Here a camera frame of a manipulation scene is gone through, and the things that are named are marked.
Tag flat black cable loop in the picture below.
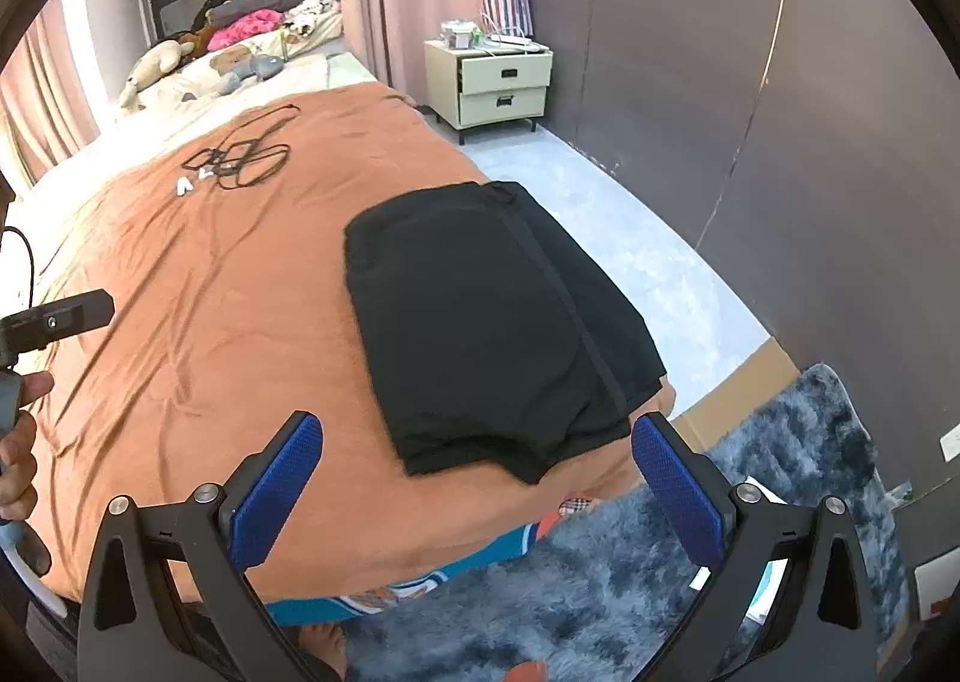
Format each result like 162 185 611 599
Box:
184 142 252 178

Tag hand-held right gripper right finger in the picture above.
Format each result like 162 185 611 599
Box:
631 412 878 682

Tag cream nightstand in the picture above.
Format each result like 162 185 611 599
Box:
424 39 554 145

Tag person's bare foot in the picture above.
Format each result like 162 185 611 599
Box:
298 620 350 682

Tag black pants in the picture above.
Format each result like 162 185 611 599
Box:
343 181 668 486

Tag pink cloth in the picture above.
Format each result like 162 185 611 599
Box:
206 9 287 52

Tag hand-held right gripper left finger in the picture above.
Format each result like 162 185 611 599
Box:
79 410 325 682

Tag long black cable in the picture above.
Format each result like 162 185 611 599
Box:
214 102 301 192

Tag pink window curtain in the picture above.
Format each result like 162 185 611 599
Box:
0 0 100 192

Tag grey shaggy rug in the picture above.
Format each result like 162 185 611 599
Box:
345 363 910 682

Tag person's left hand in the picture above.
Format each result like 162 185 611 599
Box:
0 373 56 524

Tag orange fleece blanket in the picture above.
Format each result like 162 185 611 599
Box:
15 82 676 604

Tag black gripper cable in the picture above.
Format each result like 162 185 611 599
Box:
0 226 36 310

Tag cream teddy bear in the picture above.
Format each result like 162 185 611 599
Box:
116 39 202 115

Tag flat cardboard sheet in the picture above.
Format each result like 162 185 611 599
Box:
667 337 802 455

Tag dark clothes pile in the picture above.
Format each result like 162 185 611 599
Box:
189 0 290 29

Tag striped tote bag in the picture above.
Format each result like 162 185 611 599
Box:
474 0 535 42

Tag blue orange printed bed sheet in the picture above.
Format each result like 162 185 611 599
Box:
266 493 601 627

